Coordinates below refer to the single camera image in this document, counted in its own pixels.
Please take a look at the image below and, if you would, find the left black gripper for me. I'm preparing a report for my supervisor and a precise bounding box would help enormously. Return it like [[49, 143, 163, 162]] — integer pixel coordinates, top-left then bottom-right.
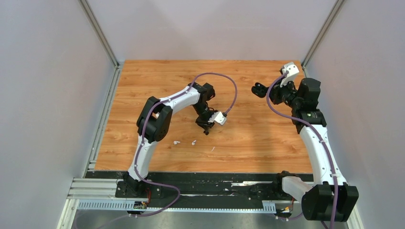
[[192, 103, 217, 133]]

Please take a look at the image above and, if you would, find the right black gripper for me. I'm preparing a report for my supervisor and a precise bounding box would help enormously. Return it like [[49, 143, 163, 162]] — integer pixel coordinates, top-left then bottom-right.
[[264, 76, 301, 109]]

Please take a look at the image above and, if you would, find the black earbud charging case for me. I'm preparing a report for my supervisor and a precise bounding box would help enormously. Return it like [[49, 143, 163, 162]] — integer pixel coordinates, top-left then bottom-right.
[[251, 82, 268, 98]]

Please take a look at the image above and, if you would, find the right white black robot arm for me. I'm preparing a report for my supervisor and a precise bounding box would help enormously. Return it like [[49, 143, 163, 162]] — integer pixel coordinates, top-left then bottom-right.
[[266, 76, 359, 225]]

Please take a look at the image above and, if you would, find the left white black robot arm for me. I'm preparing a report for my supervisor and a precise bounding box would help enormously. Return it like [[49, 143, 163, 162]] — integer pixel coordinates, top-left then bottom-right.
[[123, 83, 216, 197]]

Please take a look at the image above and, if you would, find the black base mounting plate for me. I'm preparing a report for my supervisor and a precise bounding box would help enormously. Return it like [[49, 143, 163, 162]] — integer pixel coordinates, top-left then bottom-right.
[[84, 171, 338, 209]]

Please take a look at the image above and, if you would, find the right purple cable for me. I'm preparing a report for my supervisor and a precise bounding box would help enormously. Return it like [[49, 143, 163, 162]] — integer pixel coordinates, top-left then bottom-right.
[[266, 73, 339, 229]]

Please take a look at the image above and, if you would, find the purple cable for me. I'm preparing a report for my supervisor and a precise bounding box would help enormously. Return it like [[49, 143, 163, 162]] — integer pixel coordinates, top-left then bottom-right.
[[266, 73, 339, 229], [133, 72, 238, 219]]

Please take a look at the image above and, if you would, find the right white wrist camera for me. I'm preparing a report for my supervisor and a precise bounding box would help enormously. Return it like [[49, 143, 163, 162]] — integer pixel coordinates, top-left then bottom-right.
[[280, 62, 300, 87]]

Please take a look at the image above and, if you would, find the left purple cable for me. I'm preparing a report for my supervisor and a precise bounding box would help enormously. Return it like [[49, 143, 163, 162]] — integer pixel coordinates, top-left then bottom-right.
[[133, 72, 238, 219]]

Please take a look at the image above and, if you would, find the right aluminium corner post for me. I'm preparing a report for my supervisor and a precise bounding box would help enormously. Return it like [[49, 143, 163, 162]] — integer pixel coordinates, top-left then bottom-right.
[[301, 0, 346, 70]]

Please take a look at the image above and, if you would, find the aluminium corner post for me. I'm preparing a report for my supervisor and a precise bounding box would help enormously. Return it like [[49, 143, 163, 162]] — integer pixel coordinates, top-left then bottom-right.
[[78, 0, 120, 69], [301, 0, 346, 70]]

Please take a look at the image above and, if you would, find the white slotted cable duct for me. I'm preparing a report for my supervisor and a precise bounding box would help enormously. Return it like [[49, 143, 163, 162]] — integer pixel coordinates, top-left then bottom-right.
[[77, 200, 277, 214]]

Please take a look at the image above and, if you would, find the aluminium frame rail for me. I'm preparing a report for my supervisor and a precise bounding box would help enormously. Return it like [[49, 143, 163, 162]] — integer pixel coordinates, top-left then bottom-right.
[[68, 178, 283, 208]]

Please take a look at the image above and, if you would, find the left aluminium corner post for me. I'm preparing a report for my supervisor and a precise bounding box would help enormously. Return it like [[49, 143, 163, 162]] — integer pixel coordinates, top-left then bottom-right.
[[78, 0, 120, 69]]

